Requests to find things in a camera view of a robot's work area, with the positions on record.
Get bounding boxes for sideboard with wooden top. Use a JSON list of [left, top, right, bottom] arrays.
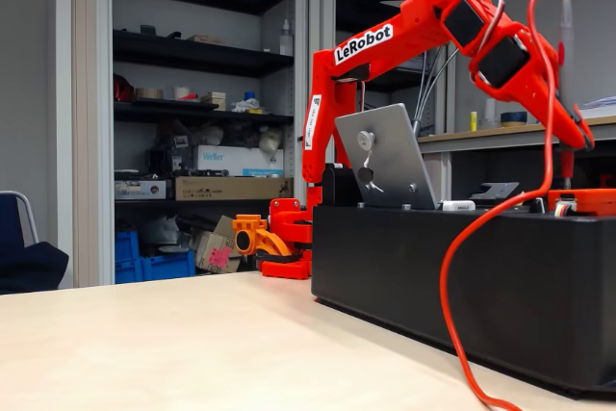
[[417, 115, 616, 208]]

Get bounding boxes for blue plastic crate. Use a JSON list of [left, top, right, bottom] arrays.
[[114, 230, 143, 285], [139, 250, 196, 282]]

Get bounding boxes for grey printed carton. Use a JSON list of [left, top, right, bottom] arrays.
[[114, 179, 168, 201]]

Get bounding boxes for clear plastic bottle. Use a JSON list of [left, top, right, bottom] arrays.
[[279, 18, 294, 57]]

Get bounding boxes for grey stand brown-tipped stems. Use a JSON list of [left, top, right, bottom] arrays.
[[411, 0, 461, 139]]

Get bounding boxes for cardboard box pink sticker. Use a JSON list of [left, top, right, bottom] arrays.
[[194, 230, 242, 274]]

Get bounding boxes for multicolour ribbon connector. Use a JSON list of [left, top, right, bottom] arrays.
[[552, 194, 578, 218]]

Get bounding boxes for white cup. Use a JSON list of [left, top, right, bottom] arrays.
[[482, 97, 500, 129]]

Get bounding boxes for grey cabinet black shelves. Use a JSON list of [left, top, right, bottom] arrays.
[[307, 0, 458, 210], [71, 0, 314, 288]]

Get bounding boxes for black cable bracket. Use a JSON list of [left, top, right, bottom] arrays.
[[470, 181, 522, 205]]

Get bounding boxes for white rounded object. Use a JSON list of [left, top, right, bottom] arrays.
[[258, 125, 285, 152]]

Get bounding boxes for red tool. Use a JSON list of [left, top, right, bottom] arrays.
[[114, 73, 136, 103]]

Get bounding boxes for blue chair metal frame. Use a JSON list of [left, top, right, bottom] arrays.
[[0, 189, 42, 251]]

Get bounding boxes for black task box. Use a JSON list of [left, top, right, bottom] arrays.
[[310, 163, 616, 400]]

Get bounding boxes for white Weller box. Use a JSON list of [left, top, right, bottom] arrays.
[[192, 144, 285, 177]]

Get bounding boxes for orange printed part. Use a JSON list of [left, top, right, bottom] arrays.
[[232, 215, 294, 258]]

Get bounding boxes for small wooden box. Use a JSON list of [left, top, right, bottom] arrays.
[[200, 90, 227, 112]]

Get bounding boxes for grey test probe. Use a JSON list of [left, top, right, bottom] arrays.
[[556, 0, 578, 191]]

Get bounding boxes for long brown cardboard box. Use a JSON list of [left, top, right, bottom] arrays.
[[174, 175, 295, 202]]

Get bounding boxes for small cardboard box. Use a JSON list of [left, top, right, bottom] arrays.
[[214, 215, 238, 239]]

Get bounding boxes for stack of papers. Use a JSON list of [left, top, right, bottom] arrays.
[[579, 95, 616, 119]]

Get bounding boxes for red probe cable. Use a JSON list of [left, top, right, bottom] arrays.
[[438, 0, 572, 411]]

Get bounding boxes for grey metal hinged lid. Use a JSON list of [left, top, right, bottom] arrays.
[[334, 102, 439, 213]]

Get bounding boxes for white rag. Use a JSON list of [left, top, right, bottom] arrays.
[[230, 97, 264, 115]]

